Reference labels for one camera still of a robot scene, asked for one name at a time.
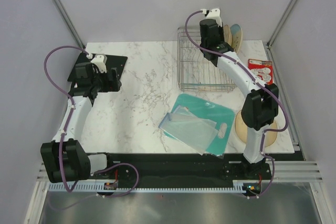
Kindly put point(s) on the metal wire dish rack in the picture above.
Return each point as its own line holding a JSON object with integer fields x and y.
{"x": 195, "y": 73}

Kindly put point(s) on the clear plastic zip bag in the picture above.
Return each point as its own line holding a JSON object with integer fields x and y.
{"x": 195, "y": 132}

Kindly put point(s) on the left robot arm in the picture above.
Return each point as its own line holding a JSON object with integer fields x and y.
{"x": 64, "y": 158}

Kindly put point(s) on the light blue cable duct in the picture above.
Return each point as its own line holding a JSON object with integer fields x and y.
{"x": 103, "y": 187}

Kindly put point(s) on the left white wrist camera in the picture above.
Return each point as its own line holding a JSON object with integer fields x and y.
{"x": 98, "y": 60}

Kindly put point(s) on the beige bird plate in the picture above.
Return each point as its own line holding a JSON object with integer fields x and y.
{"x": 241, "y": 131}
{"x": 227, "y": 34}

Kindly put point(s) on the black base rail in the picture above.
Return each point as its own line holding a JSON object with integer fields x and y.
{"x": 181, "y": 170}

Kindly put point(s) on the black square plate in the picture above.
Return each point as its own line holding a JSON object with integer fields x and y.
{"x": 113, "y": 61}

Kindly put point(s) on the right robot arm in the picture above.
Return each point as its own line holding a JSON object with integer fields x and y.
{"x": 260, "y": 107}

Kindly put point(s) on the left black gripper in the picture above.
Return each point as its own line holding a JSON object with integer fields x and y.
{"x": 111, "y": 85}

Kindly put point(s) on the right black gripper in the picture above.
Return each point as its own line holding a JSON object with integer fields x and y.
{"x": 221, "y": 30}

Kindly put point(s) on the red booklet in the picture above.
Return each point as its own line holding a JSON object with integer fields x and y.
{"x": 262, "y": 69}

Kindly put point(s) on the teal cutting board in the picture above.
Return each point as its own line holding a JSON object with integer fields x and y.
{"x": 204, "y": 109}

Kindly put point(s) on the blue and beige plate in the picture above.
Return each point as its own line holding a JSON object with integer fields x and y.
{"x": 237, "y": 37}

